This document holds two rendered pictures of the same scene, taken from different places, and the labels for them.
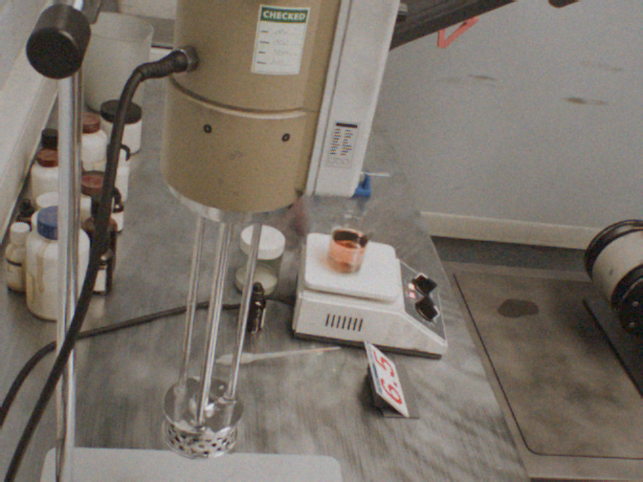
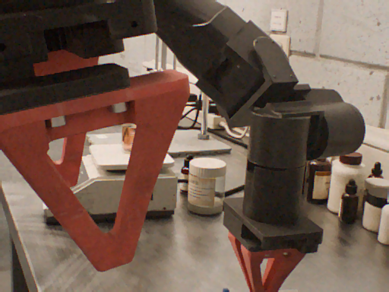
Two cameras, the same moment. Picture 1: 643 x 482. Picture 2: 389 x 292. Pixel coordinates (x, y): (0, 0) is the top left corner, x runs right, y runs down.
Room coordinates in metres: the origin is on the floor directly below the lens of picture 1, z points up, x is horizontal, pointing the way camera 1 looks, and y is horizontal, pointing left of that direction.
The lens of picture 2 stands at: (1.73, -0.12, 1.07)
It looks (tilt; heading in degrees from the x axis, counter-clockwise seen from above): 14 degrees down; 167
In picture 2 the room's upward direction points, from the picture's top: 3 degrees clockwise
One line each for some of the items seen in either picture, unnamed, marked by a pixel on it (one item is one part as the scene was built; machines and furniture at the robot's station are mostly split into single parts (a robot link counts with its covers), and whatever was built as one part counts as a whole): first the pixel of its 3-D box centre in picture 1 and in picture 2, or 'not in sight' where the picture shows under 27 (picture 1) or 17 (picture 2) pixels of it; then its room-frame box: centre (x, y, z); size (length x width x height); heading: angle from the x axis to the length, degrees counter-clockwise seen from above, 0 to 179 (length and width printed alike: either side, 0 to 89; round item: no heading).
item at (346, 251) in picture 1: (350, 243); (134, 128); (0.89, -0.03, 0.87); 0.06 x 0.05 x 0.08; 83
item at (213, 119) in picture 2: not in sight; (191, 108); (0.15, 0.22, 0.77); 0.40 x 0.06 x 0.04; 13
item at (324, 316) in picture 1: (364, 295); (113, 182); (0.90, -0.07, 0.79); 0.22 x 0.13 x 0.08; 95
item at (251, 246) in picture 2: not in sight; (261, 258); (1.24, 0.06, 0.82); 0.07 x 0.07 x 0.09; 8
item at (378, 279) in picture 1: (350, 265); (130, 155); (0.90, -0.04, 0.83); 0.12 x 0.12 x 0.01; 5
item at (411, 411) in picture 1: (391, 378); not in sight; (0.77, -0.11, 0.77); 0.09 x 0.06 x 0.04; 13
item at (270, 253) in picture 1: (258, 261); (206, 186); (0.93, 0.08, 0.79); 0.06 x 0.06 x 0.08
